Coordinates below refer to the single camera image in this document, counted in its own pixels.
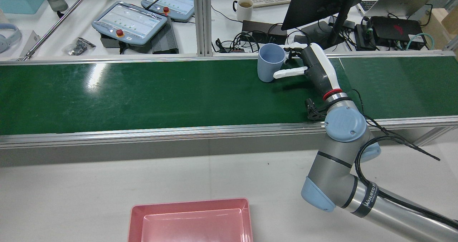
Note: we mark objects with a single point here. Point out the black ribbed power supply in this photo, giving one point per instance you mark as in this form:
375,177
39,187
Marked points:
165,38

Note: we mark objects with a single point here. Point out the clear bag of screws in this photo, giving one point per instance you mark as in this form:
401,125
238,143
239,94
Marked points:
78,47

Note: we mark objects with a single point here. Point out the grey teach pendant red button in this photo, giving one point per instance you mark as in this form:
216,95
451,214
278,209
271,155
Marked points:
171,0
128,20

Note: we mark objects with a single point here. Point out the right grey UR5e robot arm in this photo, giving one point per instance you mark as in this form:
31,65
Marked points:
340,124

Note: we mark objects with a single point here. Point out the black mini computer red logo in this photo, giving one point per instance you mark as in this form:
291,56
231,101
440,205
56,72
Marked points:
393,29

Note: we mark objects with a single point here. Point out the silver Huawei laptop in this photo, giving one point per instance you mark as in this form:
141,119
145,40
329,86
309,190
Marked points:
400,0

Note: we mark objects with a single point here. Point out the brown cardboard box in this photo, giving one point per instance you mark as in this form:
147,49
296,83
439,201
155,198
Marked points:
443,27

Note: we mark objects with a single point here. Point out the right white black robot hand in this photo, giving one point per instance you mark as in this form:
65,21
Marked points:
320,70

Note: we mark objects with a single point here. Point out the aluminium profile divider post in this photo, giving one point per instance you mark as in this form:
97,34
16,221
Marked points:
202,20

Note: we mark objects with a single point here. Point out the light blue headphones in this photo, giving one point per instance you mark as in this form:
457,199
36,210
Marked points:
14,34

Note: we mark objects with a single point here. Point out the green conveyor belt aluminium frame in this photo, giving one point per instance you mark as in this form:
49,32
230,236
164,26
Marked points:
143,92

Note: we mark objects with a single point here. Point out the black Huawei monitor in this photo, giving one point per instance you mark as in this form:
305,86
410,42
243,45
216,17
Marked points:
315,2

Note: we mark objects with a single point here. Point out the long metal rod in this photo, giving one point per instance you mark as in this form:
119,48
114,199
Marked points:
57,23

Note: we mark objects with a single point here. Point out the white mug with coffee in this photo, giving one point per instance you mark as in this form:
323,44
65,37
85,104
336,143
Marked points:
245,11

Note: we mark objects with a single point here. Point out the light blue plastic cup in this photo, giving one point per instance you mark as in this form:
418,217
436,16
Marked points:
266,65

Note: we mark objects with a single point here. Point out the black flat electronics box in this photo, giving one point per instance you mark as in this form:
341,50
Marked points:
257,27

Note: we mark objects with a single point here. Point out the black monitor stand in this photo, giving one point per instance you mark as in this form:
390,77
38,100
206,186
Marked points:
341,18

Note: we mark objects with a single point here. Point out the pink plastic box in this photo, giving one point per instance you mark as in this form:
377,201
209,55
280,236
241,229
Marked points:
189,224

